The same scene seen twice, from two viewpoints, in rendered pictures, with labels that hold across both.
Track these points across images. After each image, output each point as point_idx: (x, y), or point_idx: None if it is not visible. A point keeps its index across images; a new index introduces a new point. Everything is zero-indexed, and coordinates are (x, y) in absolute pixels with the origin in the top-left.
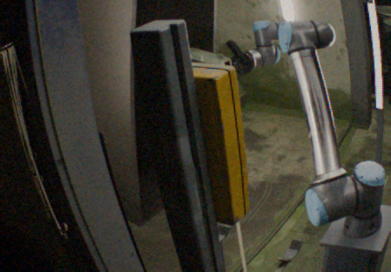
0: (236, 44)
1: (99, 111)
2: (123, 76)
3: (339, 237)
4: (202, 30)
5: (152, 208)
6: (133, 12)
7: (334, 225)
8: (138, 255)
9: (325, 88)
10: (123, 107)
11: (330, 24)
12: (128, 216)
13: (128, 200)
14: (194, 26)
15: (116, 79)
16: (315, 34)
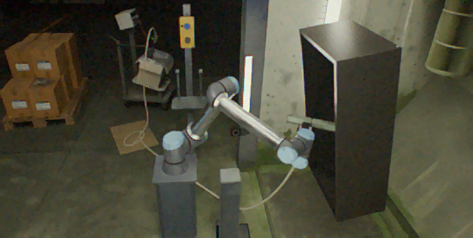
0: (301, 125)
1: (327, 105)
2: (307, 85)
3: (186, 158)
4: (349, 129)
5: (319, 176)
6: (301, 51)
7: (193, 163)
8: (242, 100)
9: (205, 105)
10: (308, 101)
11: (210, 93)
12: (315, 160)
13: (313, 151)
14: (357, 125)
15: (312, 87)
16: None
